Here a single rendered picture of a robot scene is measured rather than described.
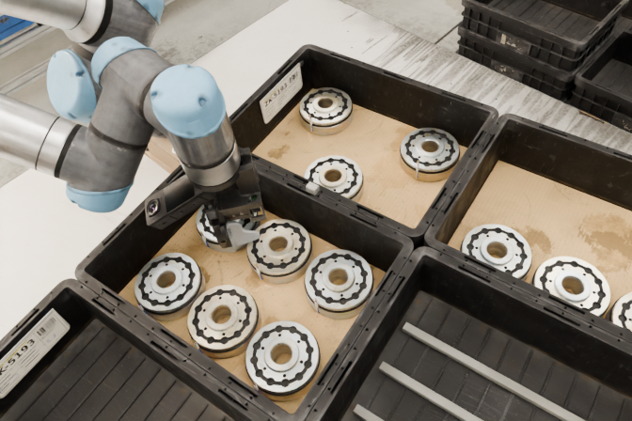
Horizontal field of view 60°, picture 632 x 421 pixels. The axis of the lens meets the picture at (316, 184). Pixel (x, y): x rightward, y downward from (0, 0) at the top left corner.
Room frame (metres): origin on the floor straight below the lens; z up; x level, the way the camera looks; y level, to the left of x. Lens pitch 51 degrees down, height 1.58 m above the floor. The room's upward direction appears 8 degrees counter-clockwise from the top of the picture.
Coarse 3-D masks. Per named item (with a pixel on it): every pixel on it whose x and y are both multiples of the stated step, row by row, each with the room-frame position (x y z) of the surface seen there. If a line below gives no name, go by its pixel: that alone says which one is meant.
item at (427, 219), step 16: (304, 48) 0.87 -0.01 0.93; (320, 48) 0.86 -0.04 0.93; (288, 64) 0.83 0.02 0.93; (352, 64) 0.80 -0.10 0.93; (368, 64) 0.79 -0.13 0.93; (272, 80) 0.79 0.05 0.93; (400, 80) 0.74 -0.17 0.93; (416, 80) 0.73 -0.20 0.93; (256, 96) 0.75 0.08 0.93; (448, 96) 0.68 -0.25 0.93; (240, 112) 0.71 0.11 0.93; (496, 112) 0.63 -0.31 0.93; (480, 144) 0.56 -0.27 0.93; (256, 160) 0.60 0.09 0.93; (464, 160) 0.54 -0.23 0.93; (288, 176) 0.55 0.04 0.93; (320, 192) 0.51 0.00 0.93; (448, 192) 0.48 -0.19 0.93; (352, 208) 0.47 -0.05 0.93; (368, 208) 0.47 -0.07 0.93; (432, 208) 0.46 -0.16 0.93; (384, 224) 0.44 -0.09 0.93; (400, 224) 0.44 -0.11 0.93; (416, 240) 0.41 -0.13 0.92
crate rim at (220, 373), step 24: (264, 168) 0.58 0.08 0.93; (360, 216) 0.46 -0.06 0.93; (408, 240) 0.41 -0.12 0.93; (96, 288) 0.40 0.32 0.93; (384, 288) 0.34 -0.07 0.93; (360, 312) 0.31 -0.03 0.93; (168, 336) 0.32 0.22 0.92; (192, 360) 0.28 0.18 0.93; (336, 360) 0.25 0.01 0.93; (240, 384) 0.24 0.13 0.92; (264, 408) 0.21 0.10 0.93; (312, 408) 0.20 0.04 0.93
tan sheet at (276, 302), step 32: (192, 224) 0.56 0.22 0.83; (192, 256) 0.50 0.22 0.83; (224, 256) 0.49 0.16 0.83; (128, 288) 0.45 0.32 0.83; (256, 288) 0.42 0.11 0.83; (288, 288) 0.41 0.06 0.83; (160, 320) 0.39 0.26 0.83; (224, 320) 0.37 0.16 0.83; (320, 320) 0.35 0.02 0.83; (352, 320) 0.34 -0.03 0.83
